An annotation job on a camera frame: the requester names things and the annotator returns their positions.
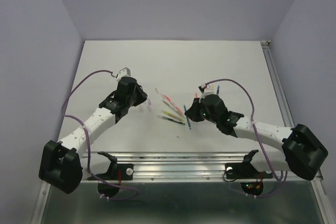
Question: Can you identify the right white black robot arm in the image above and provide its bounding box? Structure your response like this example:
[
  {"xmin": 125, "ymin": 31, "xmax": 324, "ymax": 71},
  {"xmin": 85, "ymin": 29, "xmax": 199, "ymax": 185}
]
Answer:
[{"xmin": 184, "ymin": 94, "xmax": 328, "ymax": 180}]

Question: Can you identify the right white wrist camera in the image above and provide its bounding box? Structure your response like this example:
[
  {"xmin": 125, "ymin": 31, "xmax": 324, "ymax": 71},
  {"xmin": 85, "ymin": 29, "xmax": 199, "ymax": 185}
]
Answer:
[{"xmin": 198, "ymin": 83, "xmax": 215, "ymax": 99}]

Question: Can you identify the pink pen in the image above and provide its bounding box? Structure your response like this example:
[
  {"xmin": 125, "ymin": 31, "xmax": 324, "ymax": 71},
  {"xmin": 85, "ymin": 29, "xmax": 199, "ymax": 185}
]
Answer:
[{"xmin": 161, "ymin": 94, "xmax": 183, "ymax": 115}]

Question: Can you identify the aluminium rail frame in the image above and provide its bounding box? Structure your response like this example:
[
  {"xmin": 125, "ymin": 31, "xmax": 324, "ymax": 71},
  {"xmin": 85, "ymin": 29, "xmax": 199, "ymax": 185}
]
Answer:
[{"xmin": 32, "ymin": 152, "xmax": 335, "ymax": 223}]

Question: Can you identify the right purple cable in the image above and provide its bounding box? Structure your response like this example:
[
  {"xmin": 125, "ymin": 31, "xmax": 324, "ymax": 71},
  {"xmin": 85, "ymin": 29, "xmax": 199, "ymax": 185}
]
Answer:
[{"xmin": 205, "ymin": 78, "xmax": 290, "ymax": 199}]

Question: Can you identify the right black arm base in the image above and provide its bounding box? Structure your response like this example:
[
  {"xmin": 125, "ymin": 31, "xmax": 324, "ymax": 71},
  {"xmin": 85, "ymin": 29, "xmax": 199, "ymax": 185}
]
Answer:
[{"xmin": 223, "ymin": 150, "xmax": 273, "ymax": 197}]

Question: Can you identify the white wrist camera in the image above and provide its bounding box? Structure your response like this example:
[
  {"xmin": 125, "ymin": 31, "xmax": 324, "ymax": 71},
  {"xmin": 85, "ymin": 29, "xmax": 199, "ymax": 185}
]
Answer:
[
  {"xmin": 198, "ymin": 83, "xmax": 215, "ymax": 99},
  {"xmin": 116, "ymin": 67, "xmax": 131, "ymax": 80}
]

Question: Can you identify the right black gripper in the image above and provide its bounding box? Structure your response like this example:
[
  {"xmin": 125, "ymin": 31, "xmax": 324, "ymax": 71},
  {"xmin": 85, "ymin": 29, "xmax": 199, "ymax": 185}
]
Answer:
[{"xmin": 184, "ymin": 97, "xmax": 218, "ymax": 125}]

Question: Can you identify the right side aluminium rail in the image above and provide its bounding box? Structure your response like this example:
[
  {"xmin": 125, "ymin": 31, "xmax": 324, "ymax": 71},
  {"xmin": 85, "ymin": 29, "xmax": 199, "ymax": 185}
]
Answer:
[{"xmin": 260, "ymin": 41, "xmax": 295, "ymax": 127}]

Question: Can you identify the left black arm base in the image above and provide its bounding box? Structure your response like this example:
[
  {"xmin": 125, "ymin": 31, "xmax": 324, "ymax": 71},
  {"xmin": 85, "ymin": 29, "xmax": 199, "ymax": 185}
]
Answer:
[{"xmin": 87, "ymin": 152, "xmax": 138, "ymax": 201}]

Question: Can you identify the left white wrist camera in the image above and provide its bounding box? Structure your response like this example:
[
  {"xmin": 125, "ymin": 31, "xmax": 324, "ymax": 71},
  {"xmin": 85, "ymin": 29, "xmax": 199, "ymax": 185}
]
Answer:
[{"xmin": 116, "ymin": 67, "xmax": 131, "ymax": 80}]

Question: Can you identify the green tipped black pen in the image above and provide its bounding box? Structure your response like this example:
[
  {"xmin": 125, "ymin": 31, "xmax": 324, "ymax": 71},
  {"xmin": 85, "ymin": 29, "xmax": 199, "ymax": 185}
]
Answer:
[{"xmin": 157, "ymin": 115, "xmax": 185, "ymax": 125}]

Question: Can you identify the yellow pen on table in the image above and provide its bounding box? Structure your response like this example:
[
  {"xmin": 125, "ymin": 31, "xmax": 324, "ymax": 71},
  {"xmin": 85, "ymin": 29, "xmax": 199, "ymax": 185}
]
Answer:
[{"xmin": 161, "ymin": 110, "xmax": 184, "ymax": 121}]

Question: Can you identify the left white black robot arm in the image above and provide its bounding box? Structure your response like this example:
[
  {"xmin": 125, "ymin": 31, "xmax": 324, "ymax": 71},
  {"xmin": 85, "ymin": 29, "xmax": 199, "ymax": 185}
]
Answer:
[{"xmin": 38, "ymin": 76, "xmax": 148, "ymax": 194}]

